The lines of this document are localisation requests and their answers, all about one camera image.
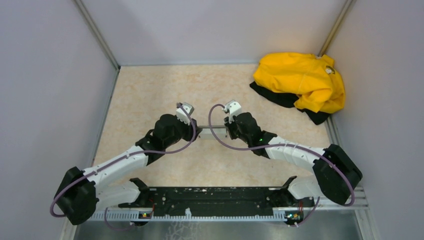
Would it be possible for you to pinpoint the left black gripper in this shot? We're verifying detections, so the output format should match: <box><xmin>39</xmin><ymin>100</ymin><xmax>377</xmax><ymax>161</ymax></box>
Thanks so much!
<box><xmin>164</xmin><ymin>114</ymin><xmax>203</xmax><ymax>148</ymax></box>

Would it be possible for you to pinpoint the white cardboard box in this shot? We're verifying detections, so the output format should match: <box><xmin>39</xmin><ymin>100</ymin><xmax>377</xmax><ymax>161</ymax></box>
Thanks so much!
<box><xmin>198</xmin><ymin>125</ymin><xmax>229</xmax><ymax>140</ymax></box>

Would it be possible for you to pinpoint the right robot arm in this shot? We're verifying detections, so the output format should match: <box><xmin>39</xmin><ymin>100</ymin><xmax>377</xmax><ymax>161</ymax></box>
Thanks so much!
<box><xmin>224</xmin><ymin>112</ymin><xmax>363</xmax><ymax>207</ymax></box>

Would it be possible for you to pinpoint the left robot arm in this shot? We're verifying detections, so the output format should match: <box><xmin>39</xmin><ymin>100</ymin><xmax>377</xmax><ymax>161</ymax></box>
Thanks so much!
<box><xmin>50</xmin><ymin>114</ymin><xmax>201</xmax><ymax>225</ymax></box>

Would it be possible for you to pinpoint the black garment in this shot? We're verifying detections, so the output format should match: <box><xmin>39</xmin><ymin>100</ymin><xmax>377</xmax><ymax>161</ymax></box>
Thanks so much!
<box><xmin>249</xmin><ymin>81</ymin><xmax>331</xmax><ymax>125</ymax></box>

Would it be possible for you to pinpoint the yellow garment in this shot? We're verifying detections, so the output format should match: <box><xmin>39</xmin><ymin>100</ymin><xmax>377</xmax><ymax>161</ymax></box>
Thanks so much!
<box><xmin>253</xmin><ymin>52</ymin><xmax>346</xmax><ymax>114</ymax></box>

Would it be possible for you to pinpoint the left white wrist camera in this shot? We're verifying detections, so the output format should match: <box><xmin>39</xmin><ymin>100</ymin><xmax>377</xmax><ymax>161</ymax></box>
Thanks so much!
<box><xmin>176</xmin><ymin>102</ymin><xmax>195</xmax><ymax>126</ymax></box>

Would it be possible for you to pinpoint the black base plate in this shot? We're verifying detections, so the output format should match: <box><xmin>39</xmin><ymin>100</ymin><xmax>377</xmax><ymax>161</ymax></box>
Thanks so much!
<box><xmin>119</xmin><ymin>187</ymin><xmax>315</xmax><ymax>217</ymax></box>

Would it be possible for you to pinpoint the aluminium frame rail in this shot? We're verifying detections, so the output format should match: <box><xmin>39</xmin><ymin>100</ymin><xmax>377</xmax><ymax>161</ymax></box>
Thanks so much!
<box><xmin>78</xmin><ymin>187</ymin><xmax>369</xmax><ymax>225</ymax></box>

